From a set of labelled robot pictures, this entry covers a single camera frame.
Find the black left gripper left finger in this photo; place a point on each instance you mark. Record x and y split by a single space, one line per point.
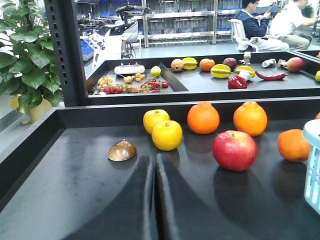
131 215

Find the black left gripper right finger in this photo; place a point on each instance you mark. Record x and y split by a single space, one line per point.
183 215

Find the light blue plastic basket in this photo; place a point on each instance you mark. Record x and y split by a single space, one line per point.
311 133

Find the brown mushroom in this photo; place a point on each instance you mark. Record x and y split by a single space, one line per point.
122 151

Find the yellow apple front left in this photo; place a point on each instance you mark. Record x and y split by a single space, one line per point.
167 135

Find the yellow apple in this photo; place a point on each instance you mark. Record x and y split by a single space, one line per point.
167 135
152 117

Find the red apple left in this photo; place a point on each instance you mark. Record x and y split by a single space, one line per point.
234 150

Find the front left black tray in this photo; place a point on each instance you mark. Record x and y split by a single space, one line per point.
57 176

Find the black tray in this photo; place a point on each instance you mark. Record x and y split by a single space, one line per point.
57 176
196 85

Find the orange rear left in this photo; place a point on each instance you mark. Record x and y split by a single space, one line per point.
203 118

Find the yellow apple rear left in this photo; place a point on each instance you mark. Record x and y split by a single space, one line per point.
152 117

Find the orange with knob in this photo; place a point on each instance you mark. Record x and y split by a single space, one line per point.
250 118

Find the small orange centre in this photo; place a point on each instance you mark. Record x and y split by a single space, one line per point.
292 145

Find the cherry tomato vine red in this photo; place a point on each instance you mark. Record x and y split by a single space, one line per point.
152 85

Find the orange cherry tomato vine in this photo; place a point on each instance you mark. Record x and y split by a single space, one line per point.
120 82

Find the red bell pepper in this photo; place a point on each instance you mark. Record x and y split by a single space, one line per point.
237 82

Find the small yellow lemon rear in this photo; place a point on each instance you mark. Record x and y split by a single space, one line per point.
155 71

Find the white electronic scale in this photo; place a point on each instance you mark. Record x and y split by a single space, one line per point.
129 69

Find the yellow starfruit left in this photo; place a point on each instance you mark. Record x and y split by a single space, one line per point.
221 71

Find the yellow starfruit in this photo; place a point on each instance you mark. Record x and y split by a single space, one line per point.
247 68
221 71
189 63

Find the yellow starfruit rear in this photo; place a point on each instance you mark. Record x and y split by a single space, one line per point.
189 63

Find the persimmon orange fruit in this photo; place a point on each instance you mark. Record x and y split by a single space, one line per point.
206 64

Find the white garlic bulb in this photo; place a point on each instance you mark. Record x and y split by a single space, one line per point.
247 75

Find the yellow starfruit right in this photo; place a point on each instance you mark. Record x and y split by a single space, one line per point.
247 68

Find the dark purple fruit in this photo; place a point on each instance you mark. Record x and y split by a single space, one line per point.
231 62

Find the rear left black tray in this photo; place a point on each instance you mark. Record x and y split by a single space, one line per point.
196 85

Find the red chili pepper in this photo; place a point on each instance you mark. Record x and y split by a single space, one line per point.
273 77

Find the green potted plant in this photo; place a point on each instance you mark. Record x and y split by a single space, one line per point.
28 69

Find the white office chair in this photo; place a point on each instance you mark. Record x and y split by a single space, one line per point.
239 35

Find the red apple rear tray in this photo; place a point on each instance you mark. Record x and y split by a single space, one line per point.
295 64

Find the metal storage shelving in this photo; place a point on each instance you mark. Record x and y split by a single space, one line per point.
188 21

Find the small green yellow fruit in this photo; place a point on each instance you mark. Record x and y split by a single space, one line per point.
317 76

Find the seated person dark jacket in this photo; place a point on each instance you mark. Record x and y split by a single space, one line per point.
254 28

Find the seated person white shirt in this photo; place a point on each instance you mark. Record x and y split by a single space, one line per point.
284 24

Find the black rack post left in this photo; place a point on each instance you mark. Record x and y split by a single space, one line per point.
62 20

